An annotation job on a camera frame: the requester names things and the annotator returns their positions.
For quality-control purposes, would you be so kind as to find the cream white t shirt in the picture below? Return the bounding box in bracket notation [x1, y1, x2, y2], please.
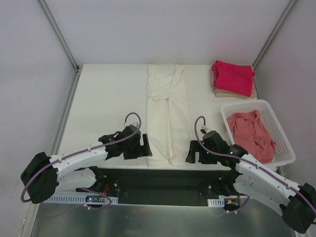
[146, 65, 192, 168]

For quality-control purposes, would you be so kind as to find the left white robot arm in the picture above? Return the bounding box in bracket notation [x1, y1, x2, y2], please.
[20, 125, 152, 204]

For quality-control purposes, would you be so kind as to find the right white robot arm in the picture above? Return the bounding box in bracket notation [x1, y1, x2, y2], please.
[186, 131, 316, 234]

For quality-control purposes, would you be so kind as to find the pink crumpled t shirt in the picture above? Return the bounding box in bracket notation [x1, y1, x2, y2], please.
[227, 110, 277, 164]

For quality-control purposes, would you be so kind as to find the folded beige t shirt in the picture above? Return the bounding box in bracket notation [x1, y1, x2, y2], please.
[210, 67, 257, 98]

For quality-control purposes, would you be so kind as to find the folded red t shirt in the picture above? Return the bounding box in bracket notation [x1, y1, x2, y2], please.
[211, 60, 255, 97]

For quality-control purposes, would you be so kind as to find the white plastic basket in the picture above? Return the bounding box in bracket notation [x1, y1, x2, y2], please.
[221, 99, 296, 168]

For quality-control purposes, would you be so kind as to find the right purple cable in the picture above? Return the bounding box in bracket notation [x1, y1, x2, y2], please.
[194, 116, 316, 217]

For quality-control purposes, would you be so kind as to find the purple cable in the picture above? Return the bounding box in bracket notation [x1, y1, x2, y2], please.
[21, 113, 143, 210]
[194, 116, 316, 217]

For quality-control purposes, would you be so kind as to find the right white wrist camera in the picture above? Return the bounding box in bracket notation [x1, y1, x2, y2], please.
[200, 125, 212, 134]

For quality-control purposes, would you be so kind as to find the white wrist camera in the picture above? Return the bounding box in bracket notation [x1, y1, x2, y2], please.
[123, 122, 139, 128]
[200, 125, 212, 134]

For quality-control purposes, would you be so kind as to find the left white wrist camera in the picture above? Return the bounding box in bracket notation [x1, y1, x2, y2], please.
[123, 122, 139, 128]

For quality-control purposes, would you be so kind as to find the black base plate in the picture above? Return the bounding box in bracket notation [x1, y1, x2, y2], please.
[89, 167, 238, 206]

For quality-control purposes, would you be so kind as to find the right white cable duct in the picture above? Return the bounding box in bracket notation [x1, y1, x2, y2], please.
[207, 196, 240, 208]

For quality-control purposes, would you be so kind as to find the white cable duct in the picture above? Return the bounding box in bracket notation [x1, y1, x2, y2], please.
[207, 196, 240, 208]
[44, 194, 119, 205]

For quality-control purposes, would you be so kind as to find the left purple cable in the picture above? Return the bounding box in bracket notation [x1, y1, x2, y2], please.
[21, 113, 143, 210]

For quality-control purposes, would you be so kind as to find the left white cable duct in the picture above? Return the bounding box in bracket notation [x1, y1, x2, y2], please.
[44, 194, 119, 205]

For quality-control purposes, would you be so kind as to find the left aluminium frame post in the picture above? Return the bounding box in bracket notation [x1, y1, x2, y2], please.
[37, 0, 82, 73]

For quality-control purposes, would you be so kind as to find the aluminium frame post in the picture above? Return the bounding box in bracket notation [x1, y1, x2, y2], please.
[37, 0, 82, 73]
[251, 0, 298, 71]

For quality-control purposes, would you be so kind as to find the right aluminium frame post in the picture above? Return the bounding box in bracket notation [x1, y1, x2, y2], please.
[251, 0, 298, 71]

